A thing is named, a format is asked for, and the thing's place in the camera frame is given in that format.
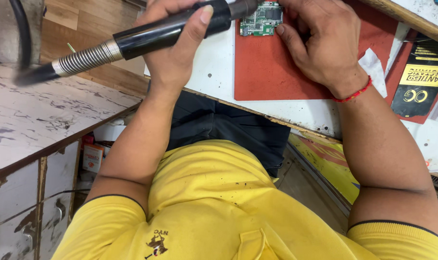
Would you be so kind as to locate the orange white small box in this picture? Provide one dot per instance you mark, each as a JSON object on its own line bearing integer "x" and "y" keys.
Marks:
{"x": 92, "y": 158}

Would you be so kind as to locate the yellow polo shirt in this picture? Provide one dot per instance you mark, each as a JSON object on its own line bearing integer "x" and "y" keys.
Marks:
{"x": 211, "y": 209}

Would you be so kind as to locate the green circuit board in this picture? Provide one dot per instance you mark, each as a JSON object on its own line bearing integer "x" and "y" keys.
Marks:
{"x": 259, "y": 21}

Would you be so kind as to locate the dark trousers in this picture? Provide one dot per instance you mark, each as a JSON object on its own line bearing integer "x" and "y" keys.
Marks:
{"x": 226, "y": 122}

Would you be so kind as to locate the red work mat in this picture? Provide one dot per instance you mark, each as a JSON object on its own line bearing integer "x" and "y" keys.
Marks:
{"x": 266, "y": 68}

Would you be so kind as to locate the black yellow printed packet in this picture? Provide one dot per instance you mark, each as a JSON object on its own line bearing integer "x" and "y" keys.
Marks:
{"x": 419, "y": 83}

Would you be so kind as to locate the person's left hand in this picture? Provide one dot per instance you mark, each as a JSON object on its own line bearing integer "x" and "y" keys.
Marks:
{"x": 165, "y": 68}

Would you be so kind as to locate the crumpled white paper piece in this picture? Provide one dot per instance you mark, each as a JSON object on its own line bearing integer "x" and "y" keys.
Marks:
{"x": 374, "y": 68}

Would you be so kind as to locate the person's right hand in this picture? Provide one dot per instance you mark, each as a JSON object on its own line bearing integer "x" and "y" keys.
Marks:
{"x": 331, "y": 47}

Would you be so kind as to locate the yellow printed panel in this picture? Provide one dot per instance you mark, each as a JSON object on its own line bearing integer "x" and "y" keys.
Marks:
{"x": 327, "y": 159}

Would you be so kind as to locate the white marble-pattern cabinet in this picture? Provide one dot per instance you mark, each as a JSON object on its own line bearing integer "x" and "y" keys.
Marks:
{"x": 35, "y": 115}

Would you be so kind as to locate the white paper strip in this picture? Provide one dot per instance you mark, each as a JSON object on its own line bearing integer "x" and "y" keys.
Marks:
{"x": 397, "y": 41}

